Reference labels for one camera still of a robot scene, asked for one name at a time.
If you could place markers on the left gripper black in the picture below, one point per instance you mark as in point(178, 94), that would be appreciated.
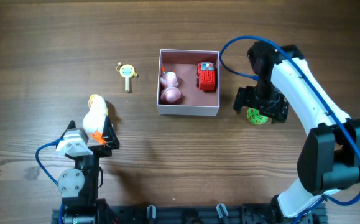
point(97, 149)

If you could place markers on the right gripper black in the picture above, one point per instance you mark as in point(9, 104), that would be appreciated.
point(261, 104)

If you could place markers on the white yellow duck plush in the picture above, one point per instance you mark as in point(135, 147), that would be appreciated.
point(94, 120)

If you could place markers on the green numbered ball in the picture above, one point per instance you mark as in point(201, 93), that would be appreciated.
point(255, 117)

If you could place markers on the red toy fire truck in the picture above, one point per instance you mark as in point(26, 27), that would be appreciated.
point(206, 76)

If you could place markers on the pink pig toy figure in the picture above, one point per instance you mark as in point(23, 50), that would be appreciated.
point(170, 92)

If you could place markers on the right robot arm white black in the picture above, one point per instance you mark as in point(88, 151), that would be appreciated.
point(330, 158)

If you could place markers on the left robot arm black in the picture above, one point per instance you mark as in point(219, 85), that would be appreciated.
point(79, 185)

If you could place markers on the yellow wooden rattle toy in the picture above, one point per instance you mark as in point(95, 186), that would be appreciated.
point(127, 71)

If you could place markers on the pink open cardboard box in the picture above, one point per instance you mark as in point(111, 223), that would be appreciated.
point(193, 101)

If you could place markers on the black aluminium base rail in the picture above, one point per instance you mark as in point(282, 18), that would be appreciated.
point(241, 214)

